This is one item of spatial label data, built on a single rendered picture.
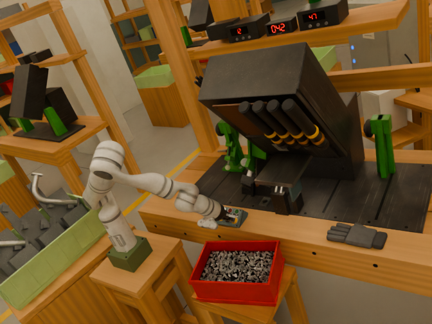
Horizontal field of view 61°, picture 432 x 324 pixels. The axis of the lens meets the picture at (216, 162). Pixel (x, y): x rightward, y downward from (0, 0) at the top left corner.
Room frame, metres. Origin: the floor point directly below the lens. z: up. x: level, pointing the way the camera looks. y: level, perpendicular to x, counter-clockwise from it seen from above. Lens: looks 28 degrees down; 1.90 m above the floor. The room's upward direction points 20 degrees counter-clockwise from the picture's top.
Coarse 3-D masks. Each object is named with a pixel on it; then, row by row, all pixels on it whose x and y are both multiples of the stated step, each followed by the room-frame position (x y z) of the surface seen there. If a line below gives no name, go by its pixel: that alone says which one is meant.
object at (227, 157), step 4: (236, 132) 1.78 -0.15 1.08; (232, 140) 1.75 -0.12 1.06; (228, 144) 1.74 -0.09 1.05; (232, 144) 1.73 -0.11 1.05; (236, 144) 1.74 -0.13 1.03; (236, 148) 1.73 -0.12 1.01; (228, 152) 1.72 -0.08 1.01; (232, 152) 1.73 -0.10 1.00; (236, 152) 1.72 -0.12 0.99; (224, 156) 1.72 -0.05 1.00; (228, 156) 1.70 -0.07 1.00; (232, 156) 1.72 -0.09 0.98; (236, 156) 1.72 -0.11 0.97; (228, 160) 1.69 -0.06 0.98; (232, 160) 1.70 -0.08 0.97
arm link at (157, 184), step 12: (96, 168) 1.02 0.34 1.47; (108, 168) 1.01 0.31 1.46; (120, 168) 1.04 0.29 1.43; (108, 180) 1.05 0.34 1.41; (120, 180) 1.03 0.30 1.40; (132, 180) 1.04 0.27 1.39; (144, 180) 1.05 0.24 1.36; (156, 180) 1.07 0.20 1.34; (168, 180) 1.10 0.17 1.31; (156, 192) 1.07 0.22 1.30
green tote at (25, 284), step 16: (80, 224) 1.67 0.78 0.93; (96, 224) 1.72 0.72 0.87; (64, 240) 1.59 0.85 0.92; (80, 240) 1.63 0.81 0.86; (96, 240) 1.68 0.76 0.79; (48, 256) 1.51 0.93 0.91; (64, 256) 1.56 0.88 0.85; (16, 272) 1.41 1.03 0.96; (32, 272) 1.45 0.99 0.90; (48, 272) 1.49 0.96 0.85; (0, 288) 1.35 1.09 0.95; (16, 288) 1.38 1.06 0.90; (32, 288) 1.42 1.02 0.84; (16, 304) 1.36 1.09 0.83
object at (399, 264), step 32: (160, 224) 1.57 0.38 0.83; (192, 224) 1.41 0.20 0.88; (256, 224) 1.22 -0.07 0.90; (288, 224) 1.16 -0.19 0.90; (320, 224) 1.09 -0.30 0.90; (352, 224) 1.04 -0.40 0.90; (288, 256) 1.09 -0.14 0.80; (320, 256) 1.00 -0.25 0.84; (352, 256) 0.92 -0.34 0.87; (384, 256) 0.85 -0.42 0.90; (416, 256) 0.81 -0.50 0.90; (416, 288) 0.79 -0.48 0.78
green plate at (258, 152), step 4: (248, 140) 1.39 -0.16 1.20; (248, 144) 1.40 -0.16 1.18; (252, 144) 1.40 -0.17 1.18; (248, 148) 1.40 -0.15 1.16; (252, 148) 1.40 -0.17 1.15; (256, 148) 1.39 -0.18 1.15; (248, 152) 1.40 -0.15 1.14; (252, 152) 1.41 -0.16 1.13; (256, 152) 1.39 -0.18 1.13; (260, 152) 1.38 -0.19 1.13; (264, 152) 1.37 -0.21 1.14; (248, 156) 1.41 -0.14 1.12; (252, 156) 1.42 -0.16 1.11; (256, 156) 1.39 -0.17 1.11; (260, 156) 1.38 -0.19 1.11; (264, 156) 1.37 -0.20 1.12; (268, 156) 1.38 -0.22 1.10
